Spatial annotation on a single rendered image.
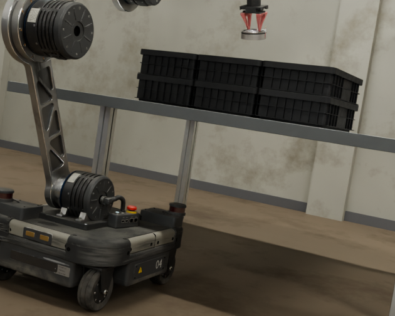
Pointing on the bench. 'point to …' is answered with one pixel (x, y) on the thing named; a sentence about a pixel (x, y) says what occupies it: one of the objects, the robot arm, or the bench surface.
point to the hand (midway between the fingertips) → (254, 28)
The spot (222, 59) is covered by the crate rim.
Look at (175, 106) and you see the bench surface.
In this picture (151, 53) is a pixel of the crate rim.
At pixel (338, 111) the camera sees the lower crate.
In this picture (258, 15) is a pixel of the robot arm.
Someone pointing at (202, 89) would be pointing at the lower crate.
